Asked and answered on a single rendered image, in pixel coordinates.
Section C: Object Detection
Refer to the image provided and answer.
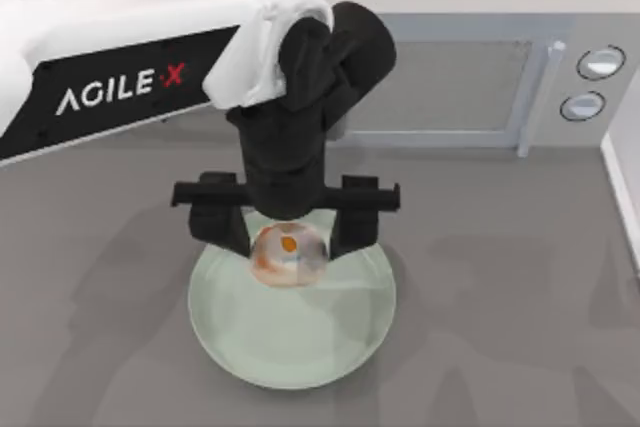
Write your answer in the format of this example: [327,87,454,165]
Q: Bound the pale microwave door handle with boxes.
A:
[516,40,567,159]

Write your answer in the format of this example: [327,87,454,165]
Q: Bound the pale round bun orange spot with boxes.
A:
[249,220,330,289]

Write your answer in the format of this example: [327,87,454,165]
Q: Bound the round microwave knob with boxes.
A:
[559,90,608,123]
[576,45,628,81]

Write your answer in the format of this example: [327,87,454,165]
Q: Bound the pale green round plate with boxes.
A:
[187,208,398,391]

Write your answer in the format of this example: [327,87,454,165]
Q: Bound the microwave oven door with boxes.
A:
[324,39,534,149]

